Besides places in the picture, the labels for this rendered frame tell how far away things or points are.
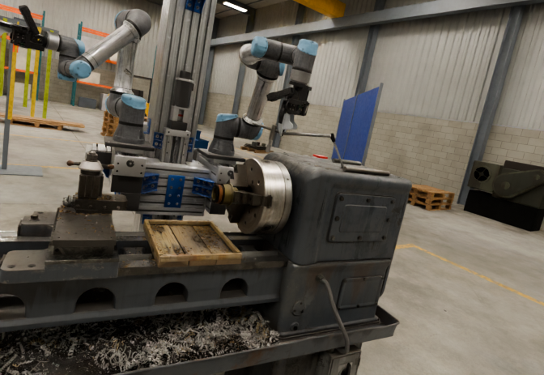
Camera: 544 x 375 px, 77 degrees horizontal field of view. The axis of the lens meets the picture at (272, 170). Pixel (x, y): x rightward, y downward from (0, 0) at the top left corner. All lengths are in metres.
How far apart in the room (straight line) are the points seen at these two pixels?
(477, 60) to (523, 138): 2.74
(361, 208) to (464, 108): 10.74
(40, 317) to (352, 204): 1.14
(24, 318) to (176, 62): 1.38
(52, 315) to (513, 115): 11.23
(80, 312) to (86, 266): 0.20
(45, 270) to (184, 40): 1.37
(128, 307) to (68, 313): 0.17
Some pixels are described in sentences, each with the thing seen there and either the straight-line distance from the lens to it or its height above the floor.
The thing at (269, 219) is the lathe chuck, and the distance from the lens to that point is 1.34.
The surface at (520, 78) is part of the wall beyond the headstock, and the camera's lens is 11.73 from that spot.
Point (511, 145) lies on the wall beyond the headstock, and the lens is 11.41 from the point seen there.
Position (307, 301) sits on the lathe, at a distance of 1.54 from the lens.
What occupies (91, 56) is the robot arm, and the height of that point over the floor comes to 1.53.
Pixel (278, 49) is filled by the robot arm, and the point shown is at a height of 1.67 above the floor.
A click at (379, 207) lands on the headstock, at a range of 1.58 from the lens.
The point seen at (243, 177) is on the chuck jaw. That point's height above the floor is 1.15.
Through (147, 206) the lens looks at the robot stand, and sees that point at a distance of 1.90.
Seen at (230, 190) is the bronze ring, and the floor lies 1.10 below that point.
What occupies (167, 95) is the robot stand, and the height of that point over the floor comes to 1.43.
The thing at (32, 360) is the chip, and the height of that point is 0.54.
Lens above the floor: 1.41
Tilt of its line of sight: 9 degrees down
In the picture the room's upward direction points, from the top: 11 degrees clockwise
